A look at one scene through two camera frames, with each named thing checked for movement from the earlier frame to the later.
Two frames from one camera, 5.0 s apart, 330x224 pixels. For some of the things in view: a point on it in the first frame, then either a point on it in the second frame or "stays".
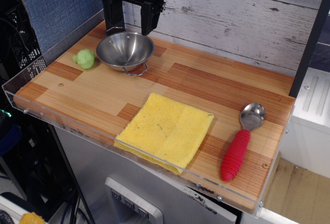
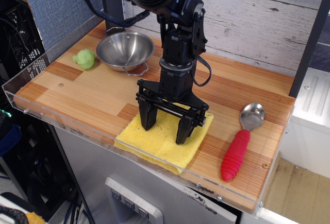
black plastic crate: [20, 55] stays
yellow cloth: [165, 132] stays
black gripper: [151, 9] → [174, 93]
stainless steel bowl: [128, 51] stays
